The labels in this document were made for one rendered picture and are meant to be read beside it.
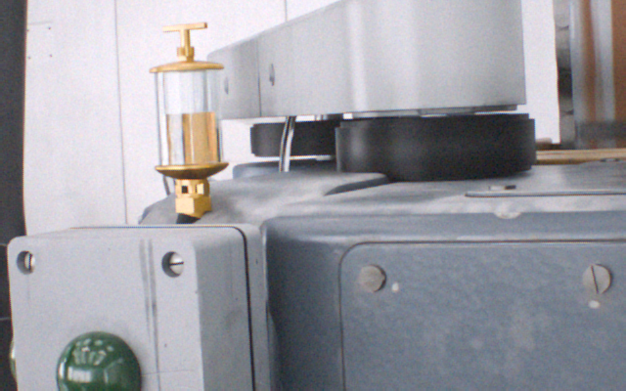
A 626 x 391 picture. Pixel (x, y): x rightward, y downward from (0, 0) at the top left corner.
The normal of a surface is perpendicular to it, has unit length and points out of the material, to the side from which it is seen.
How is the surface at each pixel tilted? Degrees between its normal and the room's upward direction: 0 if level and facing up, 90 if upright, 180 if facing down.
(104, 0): 90
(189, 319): 90
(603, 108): 90
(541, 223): 56
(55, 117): 90
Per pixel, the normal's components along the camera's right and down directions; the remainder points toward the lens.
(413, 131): -0.34, 0.07
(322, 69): -0.97, 0.06
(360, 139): -0.77, 0.07
